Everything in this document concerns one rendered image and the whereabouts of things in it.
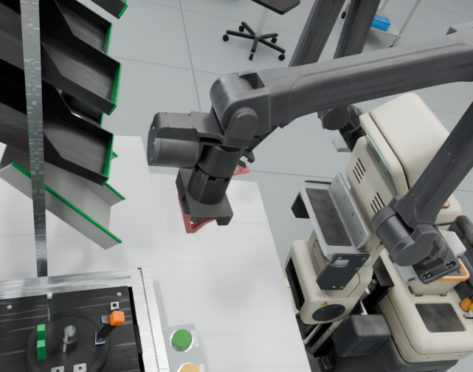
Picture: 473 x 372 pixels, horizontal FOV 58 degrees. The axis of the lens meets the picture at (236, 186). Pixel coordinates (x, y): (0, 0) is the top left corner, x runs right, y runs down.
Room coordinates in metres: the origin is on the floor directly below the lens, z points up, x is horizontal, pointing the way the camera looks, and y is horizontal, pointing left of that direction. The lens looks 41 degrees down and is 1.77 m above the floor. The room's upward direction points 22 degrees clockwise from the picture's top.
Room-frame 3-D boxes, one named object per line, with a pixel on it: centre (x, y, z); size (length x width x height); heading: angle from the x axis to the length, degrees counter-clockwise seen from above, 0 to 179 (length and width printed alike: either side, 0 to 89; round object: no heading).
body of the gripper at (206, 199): (0.47, 0.04, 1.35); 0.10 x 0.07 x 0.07; 32
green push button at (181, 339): (0.42, -0.01, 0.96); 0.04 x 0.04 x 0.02
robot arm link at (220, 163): (0.46, 0.04, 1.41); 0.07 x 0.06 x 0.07; 118
